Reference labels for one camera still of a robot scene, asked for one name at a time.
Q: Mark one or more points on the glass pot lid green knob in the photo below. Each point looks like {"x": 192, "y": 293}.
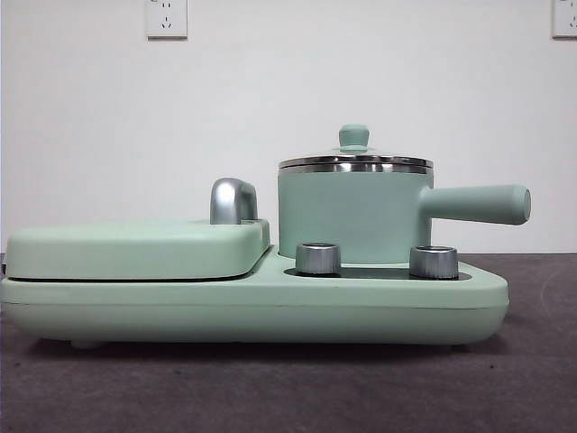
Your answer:
{"x": 354, "y": 135}

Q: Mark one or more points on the silver control knob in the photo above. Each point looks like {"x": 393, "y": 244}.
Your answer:
{"x": 317, "y": 259}
{"x": 433, "y": 261}

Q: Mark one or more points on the mint green breakfast machine base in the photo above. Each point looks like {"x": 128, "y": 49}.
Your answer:
{"x": 270, "y": 311}

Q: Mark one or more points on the mint green grill cover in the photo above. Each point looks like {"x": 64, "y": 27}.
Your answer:
{"x": 135, "y": 248}

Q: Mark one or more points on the dark grey table mat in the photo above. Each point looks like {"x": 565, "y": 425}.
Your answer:
{"x": 180, "y": 397}

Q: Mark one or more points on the white wall socket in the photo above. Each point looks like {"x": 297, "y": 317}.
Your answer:
{"x": 565, "y": 20}
{"x": 167, "y": 20}

